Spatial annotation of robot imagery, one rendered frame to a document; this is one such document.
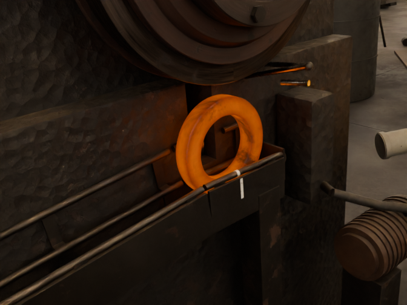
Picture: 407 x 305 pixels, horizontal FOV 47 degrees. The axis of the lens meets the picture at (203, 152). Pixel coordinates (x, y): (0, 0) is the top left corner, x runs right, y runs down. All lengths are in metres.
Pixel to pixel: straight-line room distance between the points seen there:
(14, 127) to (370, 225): 0.72
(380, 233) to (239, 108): 0.41
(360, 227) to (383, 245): 0.06
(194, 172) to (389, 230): 0.45
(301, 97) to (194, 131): 0.28
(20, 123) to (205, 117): 0.29
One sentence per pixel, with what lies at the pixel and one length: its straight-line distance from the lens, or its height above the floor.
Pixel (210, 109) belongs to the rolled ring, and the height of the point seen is 0.83.
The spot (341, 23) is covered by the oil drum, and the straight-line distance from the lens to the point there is 3.47.
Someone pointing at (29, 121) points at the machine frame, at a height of 0.87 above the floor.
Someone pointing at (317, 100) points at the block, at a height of 0.79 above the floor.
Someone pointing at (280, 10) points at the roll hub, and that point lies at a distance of 0.73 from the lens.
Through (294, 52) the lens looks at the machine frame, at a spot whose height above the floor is 0.87.
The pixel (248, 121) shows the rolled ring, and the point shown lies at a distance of 0.88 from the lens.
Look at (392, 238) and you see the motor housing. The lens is 1.07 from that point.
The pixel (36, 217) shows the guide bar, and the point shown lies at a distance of 0.76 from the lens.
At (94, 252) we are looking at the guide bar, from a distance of 0.73.
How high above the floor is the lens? 1.08
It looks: 23 degrees down
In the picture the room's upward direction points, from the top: 5 degrees counter-clockwise
